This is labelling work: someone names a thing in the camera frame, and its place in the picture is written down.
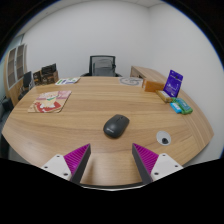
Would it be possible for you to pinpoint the blue pack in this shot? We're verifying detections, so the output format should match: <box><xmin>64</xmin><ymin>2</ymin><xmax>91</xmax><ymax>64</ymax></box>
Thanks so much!
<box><xmin>169</xmin><ymin>101</ymin><xmax>183</xmax><ymax>114</ymax></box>

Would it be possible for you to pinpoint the wooden side desk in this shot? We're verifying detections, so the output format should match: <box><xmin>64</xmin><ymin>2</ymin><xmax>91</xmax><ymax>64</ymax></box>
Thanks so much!
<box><xmin>129</xmin><ymin>65</ymin><xmax>169</xmax><ymax>84</ymax></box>

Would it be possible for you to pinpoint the grey backpack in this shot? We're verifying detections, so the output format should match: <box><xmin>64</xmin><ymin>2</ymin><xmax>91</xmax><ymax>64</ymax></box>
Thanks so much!
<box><xmin>92</xmin><ymin>58</ymin><xmax>114</xmax><ymax>77</ymax></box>

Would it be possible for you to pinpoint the pink and red printed mouse pad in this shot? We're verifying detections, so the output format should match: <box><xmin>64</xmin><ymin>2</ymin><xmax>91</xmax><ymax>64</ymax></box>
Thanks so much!
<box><xmin>27</xmin><ymin>90</ymin><xmax>73</xmax><ymax>114</ymax></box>

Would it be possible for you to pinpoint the green pack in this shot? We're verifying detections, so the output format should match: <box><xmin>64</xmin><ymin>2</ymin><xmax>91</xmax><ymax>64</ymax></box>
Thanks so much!
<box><xmin>175</xmin><ymin>97</ymin><xmax>194</xmax><ymax>115</ymax></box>

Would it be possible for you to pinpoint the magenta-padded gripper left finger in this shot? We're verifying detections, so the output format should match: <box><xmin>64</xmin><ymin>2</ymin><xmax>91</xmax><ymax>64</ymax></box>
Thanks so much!
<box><xmin>41</xmin><ymin>143</ymin><xmax>92</xmax><ymax>185</ymax></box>

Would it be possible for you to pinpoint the purple card package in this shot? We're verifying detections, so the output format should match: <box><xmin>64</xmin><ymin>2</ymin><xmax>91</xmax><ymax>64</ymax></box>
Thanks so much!
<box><xmin>163</xmin><ymin>69</ymin><xmax>184</xmax><ymax>99</ymax></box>

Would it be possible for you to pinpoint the round grey printed mat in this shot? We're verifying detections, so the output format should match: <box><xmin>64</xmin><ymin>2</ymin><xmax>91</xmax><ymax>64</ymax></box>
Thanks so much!
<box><xmin>119</xmin><ymin>76</ymin><xmax>144</xmax><ymax>88</ymax></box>

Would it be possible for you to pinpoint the white sheet with coloured prints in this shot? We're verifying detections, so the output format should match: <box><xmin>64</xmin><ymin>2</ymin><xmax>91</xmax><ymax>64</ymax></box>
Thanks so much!
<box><xmin>54</xmin><ymin>77</ymin><xmax>81</xmax><ymax>86</ymax></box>

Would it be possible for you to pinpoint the black mesh office chair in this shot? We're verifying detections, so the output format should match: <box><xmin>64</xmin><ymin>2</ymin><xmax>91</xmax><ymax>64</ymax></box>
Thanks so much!
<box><xmin>80</xmin><ymin>54</ymin><xmax>123</xmax><ymax>78</ymax></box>

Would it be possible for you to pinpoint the orange cardboard box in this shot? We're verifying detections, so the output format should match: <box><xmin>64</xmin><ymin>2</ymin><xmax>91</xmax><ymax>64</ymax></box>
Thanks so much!
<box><xmin>143</xmin><ymin>79</ymin><xmax>166</xmax><ymax>93</ymax></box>

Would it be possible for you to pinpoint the dark printed box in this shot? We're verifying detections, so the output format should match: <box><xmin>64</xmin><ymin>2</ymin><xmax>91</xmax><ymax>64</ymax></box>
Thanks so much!
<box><xmin>40</xmin><ymin>63</ymin><xmax>58</xmax><ymax>76</ymax></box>

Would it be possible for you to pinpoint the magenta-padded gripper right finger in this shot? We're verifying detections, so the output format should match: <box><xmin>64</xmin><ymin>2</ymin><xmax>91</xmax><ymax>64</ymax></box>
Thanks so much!
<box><xmin>132</xmin><ymin>143</ymin><xmax>184</xmax><ymax>185</ymax></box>

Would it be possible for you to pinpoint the white round cable grommet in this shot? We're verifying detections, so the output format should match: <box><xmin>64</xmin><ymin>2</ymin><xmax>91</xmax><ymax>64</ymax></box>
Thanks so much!
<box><xmin>156</xmin><ymin>130</ymin><xmax>172</xmax><ymax>146</ymax></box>

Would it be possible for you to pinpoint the wooden shelf unit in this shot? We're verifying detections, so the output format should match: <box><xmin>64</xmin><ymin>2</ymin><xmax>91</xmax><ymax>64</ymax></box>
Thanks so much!
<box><xmin>3</xmin><ymin>43</ymin><xmax>28</xmax><ymax>106</ymax></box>

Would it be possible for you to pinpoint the black computer mouse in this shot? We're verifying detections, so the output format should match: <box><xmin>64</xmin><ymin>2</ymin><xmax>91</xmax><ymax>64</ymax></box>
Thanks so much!
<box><xmin>102</xmin><ymin>114</ymin><xmax>130</xmax><ymax>139</ymax></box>

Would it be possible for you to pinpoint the small yellow-brown box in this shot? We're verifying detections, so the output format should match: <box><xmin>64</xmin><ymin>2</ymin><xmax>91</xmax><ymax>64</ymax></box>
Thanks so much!
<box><xmin>156</xmin><ymin>90</ymin><xmax>174</xmax><ymax>104</ymax></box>

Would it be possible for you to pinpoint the small black visitor chair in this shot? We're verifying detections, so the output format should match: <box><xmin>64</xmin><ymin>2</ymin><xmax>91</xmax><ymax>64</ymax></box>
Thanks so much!
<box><xmin>18</xmin><ymin>70</ymin><xmax>34</xmax><ymax>101</ymax></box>

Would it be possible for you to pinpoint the large brown cardboard box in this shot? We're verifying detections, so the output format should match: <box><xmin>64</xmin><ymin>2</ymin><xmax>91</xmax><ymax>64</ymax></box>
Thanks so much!
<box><xmin>41</xmin><ymin>70</ymin><xmax>60</xmax><ymax>85</ymax></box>

